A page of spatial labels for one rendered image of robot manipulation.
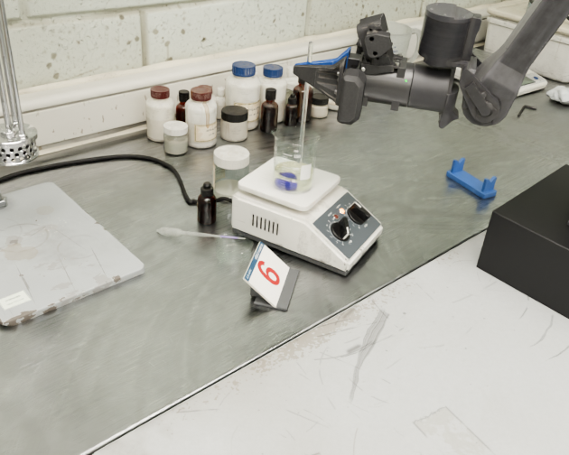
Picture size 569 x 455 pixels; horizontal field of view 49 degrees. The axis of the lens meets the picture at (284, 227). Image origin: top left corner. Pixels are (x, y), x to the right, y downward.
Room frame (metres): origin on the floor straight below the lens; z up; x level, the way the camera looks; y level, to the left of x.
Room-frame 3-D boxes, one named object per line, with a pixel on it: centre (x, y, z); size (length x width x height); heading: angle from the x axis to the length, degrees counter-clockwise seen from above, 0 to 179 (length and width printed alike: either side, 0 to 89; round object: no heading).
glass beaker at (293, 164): (0.82, 0.00, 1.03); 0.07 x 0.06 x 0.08; 78
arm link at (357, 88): (0.80, -0.11, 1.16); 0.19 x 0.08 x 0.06; 171
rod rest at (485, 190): (1.04, -0.34, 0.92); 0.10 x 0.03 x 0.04; 33
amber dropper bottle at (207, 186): (0.84, 0.12, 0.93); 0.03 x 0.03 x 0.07
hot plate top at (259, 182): (0.83, 0.00, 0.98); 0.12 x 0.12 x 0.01; 62
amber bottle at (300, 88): (1.28, -0.01, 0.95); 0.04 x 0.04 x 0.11
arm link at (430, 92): (0.79, -0.18, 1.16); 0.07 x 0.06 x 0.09; 81
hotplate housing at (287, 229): (0.82, -0.03, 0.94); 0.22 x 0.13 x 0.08; 62
